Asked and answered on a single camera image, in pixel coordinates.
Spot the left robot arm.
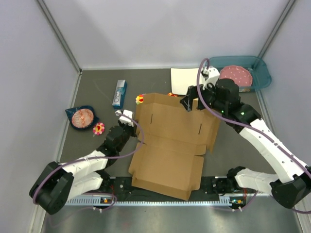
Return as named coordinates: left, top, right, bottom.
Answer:
left=29, top=120, right=141, bottom=215

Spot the brown cardboard box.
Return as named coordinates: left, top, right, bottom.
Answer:
left=128, top=93, right=220, bottom=200

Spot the rainbow flower plush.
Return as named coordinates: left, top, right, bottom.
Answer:
left=136, top=95, right=144, bottom=105

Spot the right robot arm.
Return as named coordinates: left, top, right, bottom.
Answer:
left=180, top=79, right=311, bottom=209

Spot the grey slotted cable duct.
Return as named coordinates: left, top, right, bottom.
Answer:
left=65, top=195, right=232, bottom=206

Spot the teal plastic bin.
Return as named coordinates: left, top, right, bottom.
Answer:
left=209, top=55, right=272, bottom=92

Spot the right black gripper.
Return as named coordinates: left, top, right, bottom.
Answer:
left=179, top=79, right=226, bottom=114

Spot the pink dotted plate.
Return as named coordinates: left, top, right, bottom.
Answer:
left=219, top=65, right=253, bottom=87

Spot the blue toothpaste box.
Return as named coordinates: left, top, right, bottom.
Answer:
left=112, top=80, right=127, bottom=109

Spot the white square plate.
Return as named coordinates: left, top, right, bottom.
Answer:
left=171, top=68, right=199, bottom=95

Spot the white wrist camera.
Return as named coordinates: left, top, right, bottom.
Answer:
left=200, top=66, right=220, bottom=90
left=115, top=109, right=134, bottom=127

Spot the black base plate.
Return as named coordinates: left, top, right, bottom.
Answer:
left=82, top=176, right=246, bottom=202

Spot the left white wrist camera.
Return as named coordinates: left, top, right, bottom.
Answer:
left=115, top=109, right=134, bottom=127

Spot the blue bowl red inside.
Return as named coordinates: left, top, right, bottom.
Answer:
left=65, top=105, right=99, bottom=131

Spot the pink flower plush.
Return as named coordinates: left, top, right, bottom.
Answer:
left=93, top=122, right=105, bottom=135

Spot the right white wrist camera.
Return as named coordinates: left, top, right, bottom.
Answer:
left=200, top=66, right=220, bottom=90

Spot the orange sun flower plush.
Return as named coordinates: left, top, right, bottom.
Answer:
left=168, top=92, right=178, bottom=97

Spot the aluminium frame rail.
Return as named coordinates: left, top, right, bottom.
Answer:
left=38, top=176, right=311, bottom=209

